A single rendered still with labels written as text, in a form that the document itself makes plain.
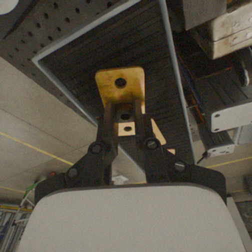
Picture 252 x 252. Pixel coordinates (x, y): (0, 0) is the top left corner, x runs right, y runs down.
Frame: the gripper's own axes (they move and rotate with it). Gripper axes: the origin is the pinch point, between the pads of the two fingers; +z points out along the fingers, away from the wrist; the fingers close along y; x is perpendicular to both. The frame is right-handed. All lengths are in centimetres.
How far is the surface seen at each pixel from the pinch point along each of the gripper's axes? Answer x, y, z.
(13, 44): -9, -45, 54
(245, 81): -6.8, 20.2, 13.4
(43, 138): -164, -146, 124
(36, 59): 3.6, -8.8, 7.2
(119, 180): -350, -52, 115
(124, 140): -13.6, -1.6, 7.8
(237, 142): -44, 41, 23
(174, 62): 1.6, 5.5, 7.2
